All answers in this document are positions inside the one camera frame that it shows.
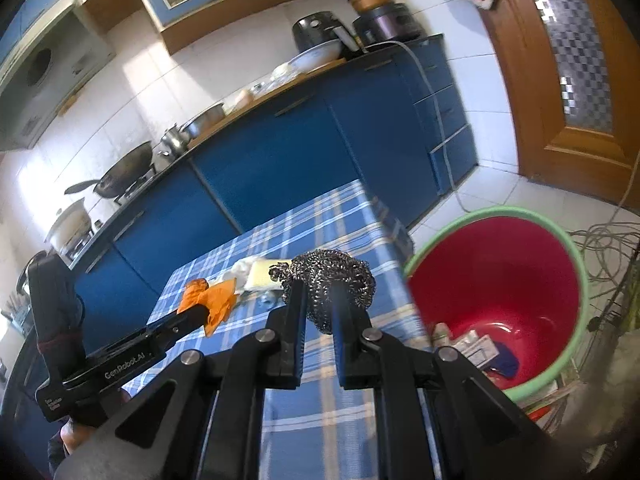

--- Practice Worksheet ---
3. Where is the clear plastic food bag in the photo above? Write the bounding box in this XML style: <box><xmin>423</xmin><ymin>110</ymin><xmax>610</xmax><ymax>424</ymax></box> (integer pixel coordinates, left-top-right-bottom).
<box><xmin>270</xmin><ymin>62</ymin><xmax>301</xmax><ymax>92</ymax></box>

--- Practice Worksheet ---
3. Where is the blue cloth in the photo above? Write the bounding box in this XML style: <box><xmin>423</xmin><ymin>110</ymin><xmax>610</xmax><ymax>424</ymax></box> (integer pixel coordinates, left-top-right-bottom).
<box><xmin>487</xmin><ymin>342</ymin><xmax>521</xmax><ymax>378</ymax></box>

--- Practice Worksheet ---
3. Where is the steel basin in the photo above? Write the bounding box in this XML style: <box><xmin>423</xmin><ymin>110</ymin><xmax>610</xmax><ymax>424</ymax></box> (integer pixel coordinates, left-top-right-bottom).
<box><xmin>181</xmin><ymin>101</ymin><xmax>226</xmax><ymax>140</ymax></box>

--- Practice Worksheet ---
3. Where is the white power cable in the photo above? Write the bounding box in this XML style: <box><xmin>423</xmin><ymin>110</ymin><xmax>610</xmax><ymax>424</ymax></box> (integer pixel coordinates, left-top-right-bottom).
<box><xmin>362</xmin><ymin>40</ymin><xmax>481</xmax><ymax>213</ymax></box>

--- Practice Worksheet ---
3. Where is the black wok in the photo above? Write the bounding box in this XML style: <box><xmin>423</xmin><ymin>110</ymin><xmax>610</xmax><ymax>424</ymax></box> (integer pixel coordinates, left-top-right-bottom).
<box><xmin>64</xmin><ymin>141</ymin><xmax>153</xmax><ymax>198</ymax></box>

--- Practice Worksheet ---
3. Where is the grey cable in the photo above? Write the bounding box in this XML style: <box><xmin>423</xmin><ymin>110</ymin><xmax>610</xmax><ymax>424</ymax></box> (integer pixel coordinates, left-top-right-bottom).
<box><xmin>567</xmin><ymin>160</ymin><xmax>640</xmax><ymax>301</ymax></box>

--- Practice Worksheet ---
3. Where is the white crumpled tissue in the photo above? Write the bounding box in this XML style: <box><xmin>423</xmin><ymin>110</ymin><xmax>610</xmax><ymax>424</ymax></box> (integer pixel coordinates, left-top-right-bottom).
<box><xmin>227</xmin><ymin>256</ymin><xmax>261</xmax><ymax>293</ymax></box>

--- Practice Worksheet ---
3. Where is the blue kitchen cabinet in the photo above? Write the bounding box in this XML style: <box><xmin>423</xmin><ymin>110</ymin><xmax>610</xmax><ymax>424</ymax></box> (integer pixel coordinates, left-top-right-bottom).
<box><xmin>0</xmin><ymin>34</ymin><xmax>480</xmax><ymax>480</ymax></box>

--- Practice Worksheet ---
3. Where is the steel wool scrubber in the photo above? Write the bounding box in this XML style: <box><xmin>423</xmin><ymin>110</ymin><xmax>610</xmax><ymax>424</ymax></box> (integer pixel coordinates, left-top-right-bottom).
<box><xmin>269</xmin><ymin>249</ymin><xmax>376</xmax><ymax>335</ymax></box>

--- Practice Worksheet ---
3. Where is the red bucket with green rim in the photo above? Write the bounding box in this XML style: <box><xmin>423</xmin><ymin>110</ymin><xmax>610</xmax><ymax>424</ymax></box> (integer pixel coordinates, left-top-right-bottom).
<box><xmin>402</xmin><ymin>206</ymin><xmax>590</xmax><ymax>403</ymax></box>

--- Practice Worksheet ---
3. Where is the yellow sponge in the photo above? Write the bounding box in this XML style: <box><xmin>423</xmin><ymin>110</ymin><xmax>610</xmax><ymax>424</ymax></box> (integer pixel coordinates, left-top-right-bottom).
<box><xmin>247</xmin><ymin>258</ymin><xmax>291</xmax><ymax>292</ymax></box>

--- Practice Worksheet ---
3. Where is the orange cloth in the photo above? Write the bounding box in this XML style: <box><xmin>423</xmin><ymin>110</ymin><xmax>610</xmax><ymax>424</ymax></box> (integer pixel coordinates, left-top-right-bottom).
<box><xmin>180</xmin><ymin>277</ymin><xmax>238</xmax><ymax>337</ymax></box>

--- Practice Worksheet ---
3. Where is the white bowl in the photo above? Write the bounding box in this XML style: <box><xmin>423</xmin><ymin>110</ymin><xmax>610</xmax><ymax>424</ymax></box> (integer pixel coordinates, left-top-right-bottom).
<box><xmin>289</xmin><ymin>38</ymin><xmax>343</xmax><ymax>71</ymax></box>

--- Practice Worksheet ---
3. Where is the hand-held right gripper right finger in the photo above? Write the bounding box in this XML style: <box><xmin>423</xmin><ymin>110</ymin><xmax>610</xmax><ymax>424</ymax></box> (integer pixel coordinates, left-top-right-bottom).
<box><xmin>330</xmin><ymin>282</ymin><xmax>591</xmax><ymax>480</ymax></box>

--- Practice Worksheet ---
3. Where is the blue plaid tablecloth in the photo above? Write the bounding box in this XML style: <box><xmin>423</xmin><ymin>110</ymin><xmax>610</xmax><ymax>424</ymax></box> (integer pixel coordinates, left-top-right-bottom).
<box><xmin>122</xmin><ymin>178</ymin><xmax>441</xmax><ymax>480</ymax></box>

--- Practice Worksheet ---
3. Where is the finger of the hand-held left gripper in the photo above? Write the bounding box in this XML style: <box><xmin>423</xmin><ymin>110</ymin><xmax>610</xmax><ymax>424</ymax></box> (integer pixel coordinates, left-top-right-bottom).
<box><xmin>145</xmin><ymin>305</ymin><xmax>211</xmax><ymax>356</ymax></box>

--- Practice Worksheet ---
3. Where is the grey range hood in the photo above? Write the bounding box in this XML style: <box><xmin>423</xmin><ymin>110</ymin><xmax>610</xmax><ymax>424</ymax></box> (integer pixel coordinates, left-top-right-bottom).
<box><xmin>0</xmin><ymin>7</ymin><xmax>116</xmax><ymax>153</ymax></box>

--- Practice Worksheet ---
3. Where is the wooden door with glass panel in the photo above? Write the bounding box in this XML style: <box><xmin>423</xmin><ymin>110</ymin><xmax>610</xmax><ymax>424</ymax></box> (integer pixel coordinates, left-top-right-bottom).
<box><xmin>480</xmin><ymin>0</ymin><xmax>640</xmax><ymax>206</ymax></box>

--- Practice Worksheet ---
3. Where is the black air fryer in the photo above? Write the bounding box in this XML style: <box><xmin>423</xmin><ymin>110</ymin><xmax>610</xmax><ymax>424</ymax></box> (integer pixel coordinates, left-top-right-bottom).
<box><xmin>291</xmin><ymin>11</ymin><xmax>361</xmax><ymax>57</ymax></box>

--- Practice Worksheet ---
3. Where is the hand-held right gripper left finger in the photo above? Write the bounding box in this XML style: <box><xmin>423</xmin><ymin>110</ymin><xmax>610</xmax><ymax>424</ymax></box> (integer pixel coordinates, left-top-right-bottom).
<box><xmin>55</xmin><ymin>280</ymin><xmax>308</xmax><ymax>480</ymax></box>

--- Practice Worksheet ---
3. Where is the steel kettle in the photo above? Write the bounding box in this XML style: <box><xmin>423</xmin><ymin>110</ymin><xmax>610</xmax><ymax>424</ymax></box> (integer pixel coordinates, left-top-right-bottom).
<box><xmin>159</xmin><ymin>125</ymin><xmax>188</xmax><ymax>157</ymax></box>

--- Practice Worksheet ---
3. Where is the person's left hand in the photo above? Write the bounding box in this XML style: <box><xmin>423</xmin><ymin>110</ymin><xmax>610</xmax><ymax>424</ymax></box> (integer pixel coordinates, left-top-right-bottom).
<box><xmin>59</xmin><ymin>417</ymin><xmax>96</xmax><ymax>456</ymax></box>

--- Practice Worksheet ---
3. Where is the dark purple rice cooker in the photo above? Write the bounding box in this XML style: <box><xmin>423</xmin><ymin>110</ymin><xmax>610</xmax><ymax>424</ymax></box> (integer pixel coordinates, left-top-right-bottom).
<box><xmin>352</xmin><ymin>2</ymin><xmax>426</xmax><ymax>47</ymax></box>

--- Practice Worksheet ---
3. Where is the white pot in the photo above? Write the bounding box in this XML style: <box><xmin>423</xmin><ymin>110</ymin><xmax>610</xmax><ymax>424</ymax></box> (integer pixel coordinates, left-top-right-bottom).
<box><xmin>44</xmin><ymin>197</ymin><xmax>93</xmax><ymax>256</ymax></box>

